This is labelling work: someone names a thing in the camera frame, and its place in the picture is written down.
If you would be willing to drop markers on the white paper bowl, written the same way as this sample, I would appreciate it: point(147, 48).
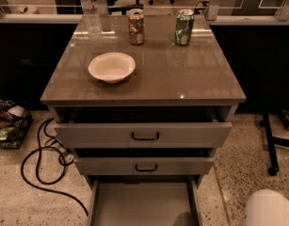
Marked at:
point(111, 67)

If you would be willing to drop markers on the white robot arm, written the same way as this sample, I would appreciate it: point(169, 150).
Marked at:
point(266, 207)

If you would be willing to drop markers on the orange soda can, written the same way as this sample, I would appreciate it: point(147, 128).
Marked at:
point(136, 26)

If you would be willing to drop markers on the grey bottom drawer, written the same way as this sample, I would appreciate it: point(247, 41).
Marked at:
point(144, 201)

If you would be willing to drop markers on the grey top drawer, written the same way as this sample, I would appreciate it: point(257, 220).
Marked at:
point(204, 134)

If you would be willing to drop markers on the grey middle drawer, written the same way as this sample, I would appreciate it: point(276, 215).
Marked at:
point(127, 162)

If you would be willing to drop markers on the grey drawer cabinet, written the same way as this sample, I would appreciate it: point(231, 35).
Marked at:
point(170, 83)

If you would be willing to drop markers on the box of snack bags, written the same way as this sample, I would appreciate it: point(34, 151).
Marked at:
point(15, 121)

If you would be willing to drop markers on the black wheeled stand base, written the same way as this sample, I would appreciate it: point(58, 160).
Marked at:
point(271, 143)

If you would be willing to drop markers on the green soda can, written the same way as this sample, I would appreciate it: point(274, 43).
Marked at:
point(184, 25)

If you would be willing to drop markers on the clear plastic water bottle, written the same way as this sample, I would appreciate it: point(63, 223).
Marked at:
point(91, 16)

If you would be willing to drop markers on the grey drawer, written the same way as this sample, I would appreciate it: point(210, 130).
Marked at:
point(204, 134)
point(127, 162)
point(144, 201)

